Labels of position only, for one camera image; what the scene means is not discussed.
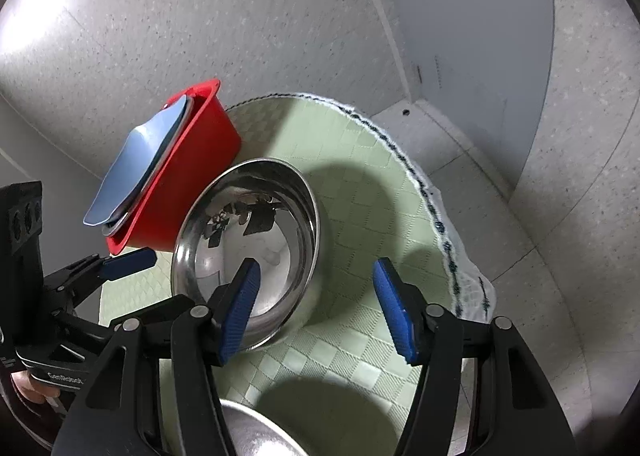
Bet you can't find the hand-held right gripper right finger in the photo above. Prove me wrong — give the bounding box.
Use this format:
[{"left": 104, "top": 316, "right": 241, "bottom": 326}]
[{"left": 373, "top": 257, "right": 576, "bottom": 456}]

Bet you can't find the grey plate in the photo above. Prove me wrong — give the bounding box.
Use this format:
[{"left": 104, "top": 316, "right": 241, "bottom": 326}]
[{"left": 101, "top": 96, "right": 195, "bottom": 237}]

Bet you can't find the red plastic bin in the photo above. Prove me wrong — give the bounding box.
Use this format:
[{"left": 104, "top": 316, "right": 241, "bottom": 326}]
[{"left": 106, "top": 79, "right": 244, "bottom": 257}]

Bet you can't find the large stainless steel bowl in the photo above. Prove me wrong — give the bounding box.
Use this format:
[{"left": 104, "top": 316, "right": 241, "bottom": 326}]
[{"left": 171, "top": 158, "right": 321, "bottom": 353}]

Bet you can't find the green checkered tablecloth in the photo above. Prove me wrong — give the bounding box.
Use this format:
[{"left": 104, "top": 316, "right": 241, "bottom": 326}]
[{"left": 97, "top": 93, "right": 497, "bottom": 456}]

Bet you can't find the small stainless steel bowl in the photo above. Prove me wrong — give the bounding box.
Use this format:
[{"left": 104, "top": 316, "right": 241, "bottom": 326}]
[{"left": 218, "top": 398, "right": 307, "bottom": 456}]

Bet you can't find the blue plate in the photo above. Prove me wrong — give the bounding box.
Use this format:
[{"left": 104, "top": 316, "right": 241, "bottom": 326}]
[{"left": 82, "top": 103, "right": 189, "bottom": 228}]

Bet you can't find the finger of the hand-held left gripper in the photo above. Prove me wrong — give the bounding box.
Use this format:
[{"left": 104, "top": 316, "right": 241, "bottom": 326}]
[
  {"left": 44, "top": 247, "right": 157, "bottom": 307},
  {"left": 64, "top": 295, "right": 197, "bottom": 358}
]

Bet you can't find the grey door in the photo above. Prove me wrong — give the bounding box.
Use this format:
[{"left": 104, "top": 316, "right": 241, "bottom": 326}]
[{"left": 350, "top": 0, "right": 557, "bottom": 104}]

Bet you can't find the person's left hand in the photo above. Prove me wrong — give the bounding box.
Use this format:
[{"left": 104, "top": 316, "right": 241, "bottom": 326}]
[{"left": 11, "top": 370, "right": 63, "bottom": 405}]

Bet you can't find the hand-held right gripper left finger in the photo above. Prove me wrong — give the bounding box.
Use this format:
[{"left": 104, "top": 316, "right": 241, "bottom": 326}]
[{"left": 52, "top": 258, "right": 262, "bottom": 456}]

